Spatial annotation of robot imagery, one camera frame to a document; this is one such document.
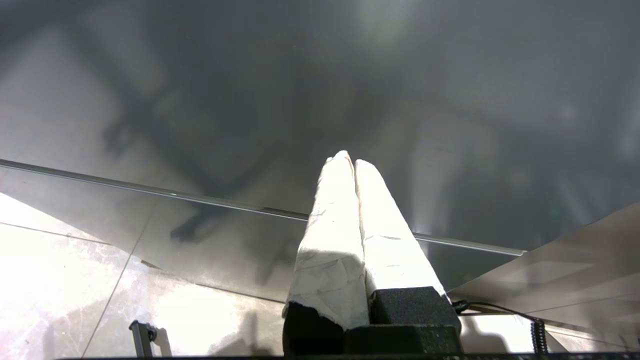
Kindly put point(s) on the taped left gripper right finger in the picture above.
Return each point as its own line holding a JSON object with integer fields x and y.
{"x": 390, "y": 250}

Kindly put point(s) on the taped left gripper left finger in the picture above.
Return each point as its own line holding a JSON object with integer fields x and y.
{"x": 332, "y": 250}

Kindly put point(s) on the grey metal panel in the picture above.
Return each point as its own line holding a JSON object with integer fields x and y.
{"x": 575, "y": 265}

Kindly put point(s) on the stainless steel appliance door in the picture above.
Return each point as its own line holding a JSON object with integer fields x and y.
{"x": 250, "y": 75}

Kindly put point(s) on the small black bracket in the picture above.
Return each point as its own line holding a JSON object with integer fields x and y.
{"x": 141, "y": 336}

